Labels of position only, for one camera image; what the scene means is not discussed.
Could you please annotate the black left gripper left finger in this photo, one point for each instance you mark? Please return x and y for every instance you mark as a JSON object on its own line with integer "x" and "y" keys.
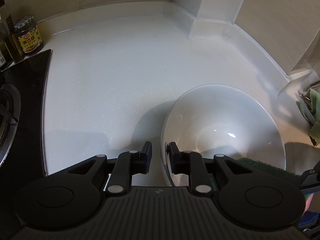
{"x": 126, "y": 166}

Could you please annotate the dark sauce bottle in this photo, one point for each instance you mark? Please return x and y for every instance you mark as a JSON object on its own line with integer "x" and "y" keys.
{"x": 8, "y": 35}

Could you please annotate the yellow label sauce jar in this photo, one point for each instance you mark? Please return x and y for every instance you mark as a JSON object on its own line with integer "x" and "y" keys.
{"x": 28, "y": 35}

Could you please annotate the white ceramic bowl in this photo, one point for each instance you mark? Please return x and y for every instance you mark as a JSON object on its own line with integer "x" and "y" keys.
{"x": 219, "y": 119}

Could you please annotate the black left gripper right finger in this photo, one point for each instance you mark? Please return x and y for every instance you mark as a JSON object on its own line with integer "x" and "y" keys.
{"x": 191, "y": 164}

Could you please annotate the pink green sponge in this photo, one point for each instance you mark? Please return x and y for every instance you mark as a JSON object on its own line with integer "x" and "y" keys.
{"x": 274, "y": 171}

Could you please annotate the green dish cloth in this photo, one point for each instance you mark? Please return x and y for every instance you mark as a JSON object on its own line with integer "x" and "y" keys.
{"x": 308, "y": 104}

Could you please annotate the black gas stove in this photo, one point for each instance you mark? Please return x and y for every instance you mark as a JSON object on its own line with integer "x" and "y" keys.
{"x": 23, "y": 87}

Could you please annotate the clear white label bottle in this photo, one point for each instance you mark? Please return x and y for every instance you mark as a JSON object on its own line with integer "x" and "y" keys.
{"x": 6, "y": 59}

